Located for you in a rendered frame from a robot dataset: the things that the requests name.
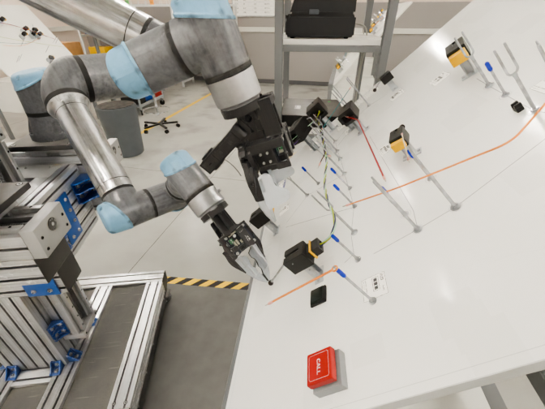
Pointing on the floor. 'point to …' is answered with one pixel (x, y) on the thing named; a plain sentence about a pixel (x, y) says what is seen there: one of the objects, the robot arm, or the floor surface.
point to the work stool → (158, 114)
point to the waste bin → (122, 126)
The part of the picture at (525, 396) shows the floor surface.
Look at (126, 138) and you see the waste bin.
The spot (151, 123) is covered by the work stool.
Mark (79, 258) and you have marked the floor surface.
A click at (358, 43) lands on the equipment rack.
